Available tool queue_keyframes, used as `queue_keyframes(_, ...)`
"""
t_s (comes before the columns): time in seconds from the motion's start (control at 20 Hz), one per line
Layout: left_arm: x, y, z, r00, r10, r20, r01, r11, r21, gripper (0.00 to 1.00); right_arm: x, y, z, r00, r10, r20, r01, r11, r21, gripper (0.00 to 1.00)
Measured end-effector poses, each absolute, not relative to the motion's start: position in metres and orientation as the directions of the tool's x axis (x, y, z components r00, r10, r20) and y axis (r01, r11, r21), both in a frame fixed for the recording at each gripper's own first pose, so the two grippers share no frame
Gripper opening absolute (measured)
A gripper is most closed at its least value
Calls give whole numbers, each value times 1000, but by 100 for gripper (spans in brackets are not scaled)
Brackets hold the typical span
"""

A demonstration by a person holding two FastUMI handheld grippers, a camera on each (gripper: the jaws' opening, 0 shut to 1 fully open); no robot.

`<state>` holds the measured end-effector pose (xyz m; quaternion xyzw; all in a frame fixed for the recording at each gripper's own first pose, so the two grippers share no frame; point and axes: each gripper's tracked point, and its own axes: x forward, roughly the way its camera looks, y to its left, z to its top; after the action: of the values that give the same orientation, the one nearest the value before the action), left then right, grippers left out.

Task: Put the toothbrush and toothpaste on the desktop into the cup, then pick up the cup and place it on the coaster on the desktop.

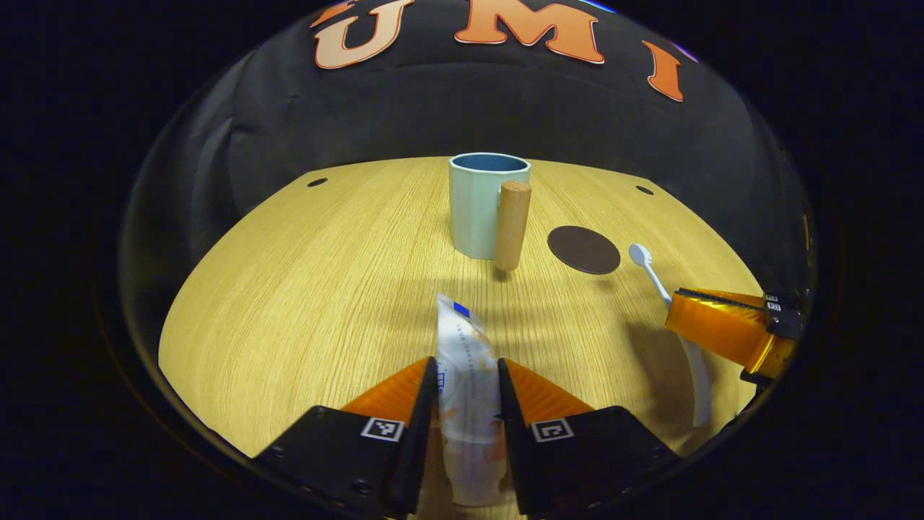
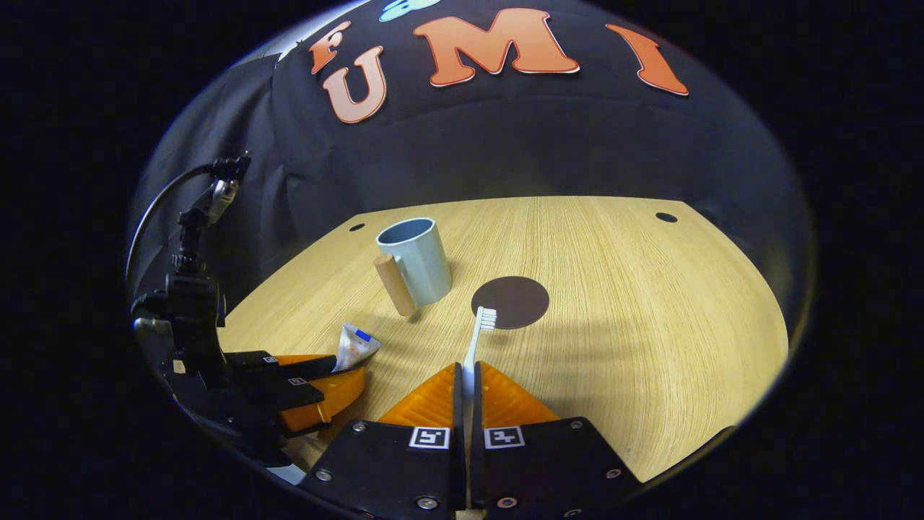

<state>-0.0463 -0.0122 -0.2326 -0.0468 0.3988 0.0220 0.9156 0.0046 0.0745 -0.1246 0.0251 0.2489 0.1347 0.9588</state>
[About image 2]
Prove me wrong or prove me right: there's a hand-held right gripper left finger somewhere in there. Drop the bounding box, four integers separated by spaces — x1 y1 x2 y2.
300 363 466 520

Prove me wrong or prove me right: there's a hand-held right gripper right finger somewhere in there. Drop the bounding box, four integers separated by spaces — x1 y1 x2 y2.
469 361 643 519

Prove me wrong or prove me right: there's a white toothpaste tube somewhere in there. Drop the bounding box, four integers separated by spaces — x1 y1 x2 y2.
332 322 382 374

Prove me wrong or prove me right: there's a white toothbrush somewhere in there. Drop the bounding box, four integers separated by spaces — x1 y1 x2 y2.
461 306 499 510

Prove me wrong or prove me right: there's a blue cup with wooden handle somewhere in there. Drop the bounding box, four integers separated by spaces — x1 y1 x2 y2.
373 217 454 317

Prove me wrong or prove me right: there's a brown round coaster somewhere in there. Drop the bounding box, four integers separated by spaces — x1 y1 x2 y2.
471 276 551 331

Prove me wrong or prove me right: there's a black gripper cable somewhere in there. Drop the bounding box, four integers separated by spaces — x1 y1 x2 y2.
126 164 217 290

